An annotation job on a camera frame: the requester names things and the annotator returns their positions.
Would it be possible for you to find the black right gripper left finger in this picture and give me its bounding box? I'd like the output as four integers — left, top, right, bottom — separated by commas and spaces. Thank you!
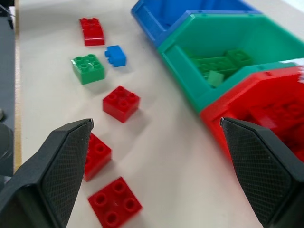
0, 118, 94, 228

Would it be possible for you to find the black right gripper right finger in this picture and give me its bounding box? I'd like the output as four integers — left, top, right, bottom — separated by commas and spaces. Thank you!
219, 117, 304, 228

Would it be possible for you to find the red square building brick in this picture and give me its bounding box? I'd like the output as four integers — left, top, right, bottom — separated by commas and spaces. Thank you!
82, 133, 113, 182
88, 176, 143, 228
102, 85, 141, 124

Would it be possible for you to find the red building brick in bin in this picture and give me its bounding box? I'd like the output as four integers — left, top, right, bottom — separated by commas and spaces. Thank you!
244, 101, 304, 152

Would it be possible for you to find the red plastic storage bin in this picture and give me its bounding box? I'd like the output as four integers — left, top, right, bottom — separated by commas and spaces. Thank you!
200, 62, 304, 166

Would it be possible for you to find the pale green brick piece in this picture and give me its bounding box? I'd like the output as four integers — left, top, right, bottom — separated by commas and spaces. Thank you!
207, 70, 225, 88

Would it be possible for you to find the green square building brick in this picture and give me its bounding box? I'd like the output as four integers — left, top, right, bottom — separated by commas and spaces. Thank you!
70, 54, 105, 86

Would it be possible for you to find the long green building brick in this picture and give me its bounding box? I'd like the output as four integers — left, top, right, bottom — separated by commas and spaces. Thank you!
190, 56, 242, 79

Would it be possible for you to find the small green building brick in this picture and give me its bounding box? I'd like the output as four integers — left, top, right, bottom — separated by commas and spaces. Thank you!
226, 48, 253, 67

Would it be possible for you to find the small blue building brick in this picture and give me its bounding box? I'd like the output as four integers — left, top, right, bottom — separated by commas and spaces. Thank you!
104, 45, 127, 68

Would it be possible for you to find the green plastic storage bin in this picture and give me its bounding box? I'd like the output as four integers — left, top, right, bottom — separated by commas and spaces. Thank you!
156, 9, 304, 115

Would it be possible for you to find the red curved building brick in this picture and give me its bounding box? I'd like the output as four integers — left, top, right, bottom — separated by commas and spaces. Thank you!
79, 17, 106, 47

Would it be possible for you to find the blue plastic storage bin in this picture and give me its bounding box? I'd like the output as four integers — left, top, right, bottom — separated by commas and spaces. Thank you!
131, 0, 263, 50

